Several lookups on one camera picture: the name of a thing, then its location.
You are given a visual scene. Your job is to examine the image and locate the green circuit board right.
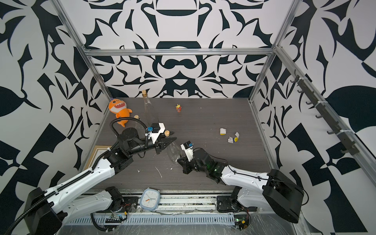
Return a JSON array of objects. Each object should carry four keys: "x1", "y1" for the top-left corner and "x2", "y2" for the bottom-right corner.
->
[{"x1": 234, "y1": 215, "x2": 252, "y2": 231}]

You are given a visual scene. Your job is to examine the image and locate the light blue alarm clock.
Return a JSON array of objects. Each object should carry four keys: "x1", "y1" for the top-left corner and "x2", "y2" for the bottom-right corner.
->
[{"x1": 139, "y1": 188, "x2": 161, "y2": 212}]

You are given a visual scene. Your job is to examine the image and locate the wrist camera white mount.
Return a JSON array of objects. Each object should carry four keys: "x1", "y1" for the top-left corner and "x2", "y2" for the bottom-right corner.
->
[
  {"x1": 147, "y1": 123, "x2": 165, "y2": 144},
  {"x1": 181, "y1": 141, "x2": 193, "y2": 162}
]

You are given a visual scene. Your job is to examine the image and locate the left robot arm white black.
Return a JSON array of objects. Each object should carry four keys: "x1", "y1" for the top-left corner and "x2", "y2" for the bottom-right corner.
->
[{"x1": 24, "y1": 127, "x2": 176, "y2": 235}]

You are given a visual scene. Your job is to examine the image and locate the orange shark plush toy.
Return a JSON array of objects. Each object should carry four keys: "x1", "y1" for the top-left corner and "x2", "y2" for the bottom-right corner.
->
[{"x1": 108, "y1": 99, "x2": 133, "y2": 118}]

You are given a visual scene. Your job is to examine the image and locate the clear glass bottle with cork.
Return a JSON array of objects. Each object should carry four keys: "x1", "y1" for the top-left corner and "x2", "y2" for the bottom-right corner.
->
[{"x1": 142, "y1": 90, "x2": 159, "y2": 125}]

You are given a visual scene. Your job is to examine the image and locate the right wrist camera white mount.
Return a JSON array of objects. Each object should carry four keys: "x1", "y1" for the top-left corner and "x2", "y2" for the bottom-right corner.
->
[{"x1": 181, "y1": 141, "x2": 193, "y2": 162}]

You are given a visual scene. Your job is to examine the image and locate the circuit board with wires left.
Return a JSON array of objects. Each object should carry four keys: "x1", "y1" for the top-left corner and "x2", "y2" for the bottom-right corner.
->
[{"x1": 105, "y1": 211, "x2": 128, "y2": 224}]

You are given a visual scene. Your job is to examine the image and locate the tall clear bottle yellow label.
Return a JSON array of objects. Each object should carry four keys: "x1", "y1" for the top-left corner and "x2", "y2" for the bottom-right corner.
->
[{"x1": 164, "y1": 130, "x2": 182, "y2": 164}]

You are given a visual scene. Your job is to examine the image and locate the wooden picture frame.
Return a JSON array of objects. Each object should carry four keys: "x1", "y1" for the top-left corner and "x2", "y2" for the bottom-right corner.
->
[{"x1": 83, "y1": 146, "x2": 111, "y2": 170}]

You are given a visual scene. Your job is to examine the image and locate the white slotted cable duct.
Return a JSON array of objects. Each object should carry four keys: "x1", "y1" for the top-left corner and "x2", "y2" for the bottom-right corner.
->
[{"x1": 73, "y1": 213, "x2": 236, "y2": 226}]

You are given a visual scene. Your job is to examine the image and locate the black corrugated cable hose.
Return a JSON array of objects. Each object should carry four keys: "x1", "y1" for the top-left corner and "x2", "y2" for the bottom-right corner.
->
[{"x1": 4, "y1": 117, "x2": 149, "y2": 235}]

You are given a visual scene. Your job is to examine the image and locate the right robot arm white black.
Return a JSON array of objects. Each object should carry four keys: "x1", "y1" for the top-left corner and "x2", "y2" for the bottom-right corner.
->
[{"x1": 177, "y1": 148, "x2": 305, "y2": 224}]

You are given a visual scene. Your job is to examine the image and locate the small red yellow toy figure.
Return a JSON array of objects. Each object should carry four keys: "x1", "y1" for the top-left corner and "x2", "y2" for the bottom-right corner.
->
[{"x1": 176, "y1": 104, "x2": 182, "y2": 113}]

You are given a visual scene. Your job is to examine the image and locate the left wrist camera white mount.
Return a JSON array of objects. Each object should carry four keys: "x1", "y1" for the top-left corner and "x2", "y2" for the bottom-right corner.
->
[{"x1": 147, "y1": 123, "x2": 165, "y2": 144}]

